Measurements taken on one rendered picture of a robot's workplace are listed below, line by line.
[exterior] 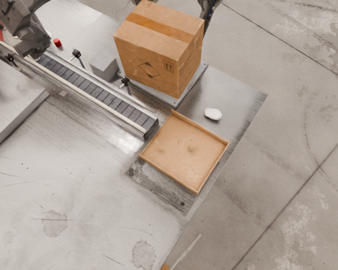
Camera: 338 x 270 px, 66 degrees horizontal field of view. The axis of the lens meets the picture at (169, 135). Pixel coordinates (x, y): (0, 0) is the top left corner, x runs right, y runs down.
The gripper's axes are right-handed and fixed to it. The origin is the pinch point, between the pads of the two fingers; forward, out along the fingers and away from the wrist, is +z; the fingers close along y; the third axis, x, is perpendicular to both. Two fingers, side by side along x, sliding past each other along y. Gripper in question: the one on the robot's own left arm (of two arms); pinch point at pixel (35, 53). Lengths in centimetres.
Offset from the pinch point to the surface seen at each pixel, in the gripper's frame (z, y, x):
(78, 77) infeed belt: -10.0, -2.3, 22.0
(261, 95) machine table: -57, -42, 87
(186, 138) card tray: -45, -4, 72
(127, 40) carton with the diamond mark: -45, -16, 26
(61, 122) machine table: -10.0, 20.2, 30.5
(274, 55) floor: 13, -152, 128
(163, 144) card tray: -40, 4, 67
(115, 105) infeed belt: -26.1, 1.4, 41.9
